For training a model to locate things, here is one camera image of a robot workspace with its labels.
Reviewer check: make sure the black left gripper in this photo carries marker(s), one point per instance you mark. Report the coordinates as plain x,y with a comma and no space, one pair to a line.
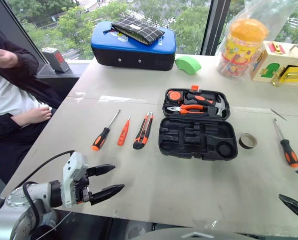
82,186

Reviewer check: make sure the black tool case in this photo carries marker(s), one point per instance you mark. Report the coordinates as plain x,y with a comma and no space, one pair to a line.
188,140

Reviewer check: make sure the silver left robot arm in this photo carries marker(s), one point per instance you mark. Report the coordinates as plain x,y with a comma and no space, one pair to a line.
39,193

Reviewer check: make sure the wooden lock box brass latches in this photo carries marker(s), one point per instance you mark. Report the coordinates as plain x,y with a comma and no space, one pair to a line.
263,67

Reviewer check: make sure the person right hand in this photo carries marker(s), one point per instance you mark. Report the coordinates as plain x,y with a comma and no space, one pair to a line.
35,115

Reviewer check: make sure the person left hand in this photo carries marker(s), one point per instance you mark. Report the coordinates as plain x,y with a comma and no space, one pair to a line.
4,58

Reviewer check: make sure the orange voltage tester pen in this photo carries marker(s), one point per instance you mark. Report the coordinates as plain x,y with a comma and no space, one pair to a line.
122,135

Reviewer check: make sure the black orange utility knife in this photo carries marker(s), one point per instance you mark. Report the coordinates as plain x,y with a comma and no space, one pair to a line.
141,137

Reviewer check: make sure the thin metal tweezers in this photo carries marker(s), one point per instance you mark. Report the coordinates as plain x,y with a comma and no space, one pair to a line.
278,114

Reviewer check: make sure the dark tape roll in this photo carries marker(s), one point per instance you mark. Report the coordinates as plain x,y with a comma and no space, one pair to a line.
243,144

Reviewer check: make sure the orange black tape measure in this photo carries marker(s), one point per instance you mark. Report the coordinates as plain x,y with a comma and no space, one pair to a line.
174,96

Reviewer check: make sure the window sill ledge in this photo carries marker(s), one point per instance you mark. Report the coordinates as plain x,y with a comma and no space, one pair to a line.
76,68

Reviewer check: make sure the person in black jacket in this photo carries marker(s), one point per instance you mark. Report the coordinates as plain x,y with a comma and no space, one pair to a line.
9,95

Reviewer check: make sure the grey device red label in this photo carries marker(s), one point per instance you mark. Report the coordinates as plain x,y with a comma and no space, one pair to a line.
56,60

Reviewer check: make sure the blue black hard case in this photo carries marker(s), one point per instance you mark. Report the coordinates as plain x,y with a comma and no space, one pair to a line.
128,50

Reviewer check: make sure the plastic jar orange lid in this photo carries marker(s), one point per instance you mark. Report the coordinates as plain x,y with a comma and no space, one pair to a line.
238,50

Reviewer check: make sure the green foam block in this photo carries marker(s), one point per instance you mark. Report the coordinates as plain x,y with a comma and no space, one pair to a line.
187,63

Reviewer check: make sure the black checkered fabric pouch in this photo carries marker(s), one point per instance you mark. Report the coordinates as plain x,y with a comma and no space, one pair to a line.
138,30

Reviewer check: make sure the clear plastic bag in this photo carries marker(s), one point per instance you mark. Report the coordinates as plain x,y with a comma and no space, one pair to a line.
276,15

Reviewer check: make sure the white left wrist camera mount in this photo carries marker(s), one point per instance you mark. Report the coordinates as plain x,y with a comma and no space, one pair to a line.
71,175

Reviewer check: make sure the dark window frame post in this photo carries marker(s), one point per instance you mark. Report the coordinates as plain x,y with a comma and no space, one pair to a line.
214,25

